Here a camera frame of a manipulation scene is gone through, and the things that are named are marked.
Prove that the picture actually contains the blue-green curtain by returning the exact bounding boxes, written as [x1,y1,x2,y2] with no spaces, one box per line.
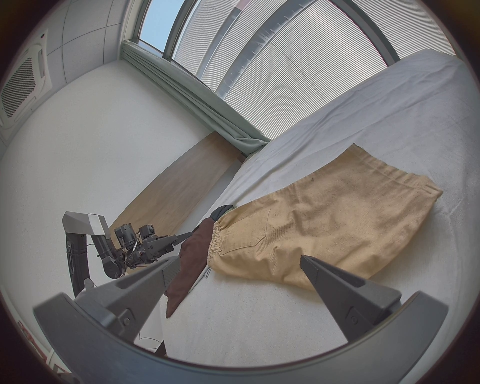
[121,40,271,155]

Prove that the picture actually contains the white ceiling air vent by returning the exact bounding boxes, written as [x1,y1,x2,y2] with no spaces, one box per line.
[0,30,51,128]

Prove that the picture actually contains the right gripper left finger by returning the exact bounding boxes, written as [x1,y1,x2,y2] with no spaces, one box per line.
[75,256,181,344]

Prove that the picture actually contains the brown shorts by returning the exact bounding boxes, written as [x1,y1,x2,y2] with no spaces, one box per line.
[165,218,217,319]

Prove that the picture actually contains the window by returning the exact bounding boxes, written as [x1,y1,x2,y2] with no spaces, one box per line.
[137,0,456,139]

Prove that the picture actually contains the tan shorts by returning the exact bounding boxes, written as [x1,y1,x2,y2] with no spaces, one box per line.
[207,143,444,291]

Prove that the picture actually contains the black garment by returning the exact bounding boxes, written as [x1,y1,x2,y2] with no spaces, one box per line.
[210,204,233,221]

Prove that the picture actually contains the bed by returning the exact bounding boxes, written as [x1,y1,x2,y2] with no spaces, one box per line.
[109,49,480,370]

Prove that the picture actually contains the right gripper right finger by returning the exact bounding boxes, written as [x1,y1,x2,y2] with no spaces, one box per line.
[300,254,403,343]

